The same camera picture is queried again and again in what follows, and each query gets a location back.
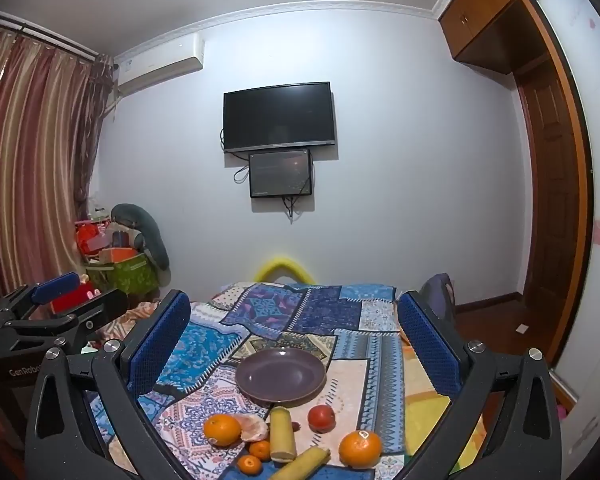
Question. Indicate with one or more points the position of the small black monitor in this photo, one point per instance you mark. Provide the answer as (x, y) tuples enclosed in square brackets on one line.
[(280, 172)]

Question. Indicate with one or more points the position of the red tomato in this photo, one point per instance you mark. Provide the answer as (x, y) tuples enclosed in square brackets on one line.
[(321, 418)]

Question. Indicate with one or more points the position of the white air conditioner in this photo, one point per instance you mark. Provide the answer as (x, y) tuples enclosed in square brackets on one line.
[(160, 65)]

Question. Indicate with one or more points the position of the striped red curtain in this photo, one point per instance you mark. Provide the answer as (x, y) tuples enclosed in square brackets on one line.
[(30, 150)]

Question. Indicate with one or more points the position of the red bag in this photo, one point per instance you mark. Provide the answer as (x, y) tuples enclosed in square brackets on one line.
[(87, 237)]

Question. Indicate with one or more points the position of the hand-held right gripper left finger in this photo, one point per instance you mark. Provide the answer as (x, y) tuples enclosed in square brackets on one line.
[(165, 340)]

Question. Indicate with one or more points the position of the peeled garlic-like bulb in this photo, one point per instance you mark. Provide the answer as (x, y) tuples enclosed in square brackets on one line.
[(254, 427)]

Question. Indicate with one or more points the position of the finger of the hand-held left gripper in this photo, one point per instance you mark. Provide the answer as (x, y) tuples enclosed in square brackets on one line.
[(55, 286), (105, 307)]

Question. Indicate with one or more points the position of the brown plate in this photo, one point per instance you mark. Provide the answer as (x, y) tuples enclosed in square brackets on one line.
[(280, 377)]

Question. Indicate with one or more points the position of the white socket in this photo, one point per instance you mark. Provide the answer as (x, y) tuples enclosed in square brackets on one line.
[(521, 329)]

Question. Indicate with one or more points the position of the yellow sugarcane piece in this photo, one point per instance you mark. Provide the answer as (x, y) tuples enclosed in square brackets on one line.
[(282, 432), (302, 465)]

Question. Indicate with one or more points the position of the striped bedsheet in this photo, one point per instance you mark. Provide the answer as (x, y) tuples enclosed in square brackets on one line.
[(130, 321)]

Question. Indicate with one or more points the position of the large orange with white sticker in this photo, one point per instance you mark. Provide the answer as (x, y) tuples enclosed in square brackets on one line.
[(360, 450)]

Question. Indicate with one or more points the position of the curtain rail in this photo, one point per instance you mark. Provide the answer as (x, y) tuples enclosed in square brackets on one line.
[(45, 35)]

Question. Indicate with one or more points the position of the wooden door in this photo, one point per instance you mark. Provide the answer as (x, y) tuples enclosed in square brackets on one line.
[(550, 185)]

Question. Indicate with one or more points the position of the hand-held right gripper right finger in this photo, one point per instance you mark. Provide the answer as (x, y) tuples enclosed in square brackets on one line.
[(425, 345)]

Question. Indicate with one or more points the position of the orange box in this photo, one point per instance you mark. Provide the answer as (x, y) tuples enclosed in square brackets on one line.
[(117, 255)]

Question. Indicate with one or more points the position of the patchwork printed blanket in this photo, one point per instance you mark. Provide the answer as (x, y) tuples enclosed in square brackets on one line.
[(300, 320)]

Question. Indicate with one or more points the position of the dark chair back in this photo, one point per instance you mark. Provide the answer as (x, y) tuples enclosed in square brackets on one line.
[(442, 295)]

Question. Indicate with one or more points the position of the small tangerine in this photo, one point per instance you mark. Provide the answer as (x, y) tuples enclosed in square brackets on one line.
[(260, 451), (250, 465)]

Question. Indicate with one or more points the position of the black wall television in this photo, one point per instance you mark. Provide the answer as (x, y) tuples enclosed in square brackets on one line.
[(280, 115)]

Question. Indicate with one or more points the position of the wooden overhead cabinet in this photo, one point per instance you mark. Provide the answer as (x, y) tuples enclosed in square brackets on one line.
[(485, 10)]

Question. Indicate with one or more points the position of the yellow blanket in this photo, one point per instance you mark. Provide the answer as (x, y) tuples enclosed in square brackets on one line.
[(430, 420)]

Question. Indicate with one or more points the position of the green storage box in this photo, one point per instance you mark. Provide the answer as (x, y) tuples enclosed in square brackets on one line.
[(125, 275)]

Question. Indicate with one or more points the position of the red box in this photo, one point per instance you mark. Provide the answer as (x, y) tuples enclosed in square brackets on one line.
[(85, 294)]

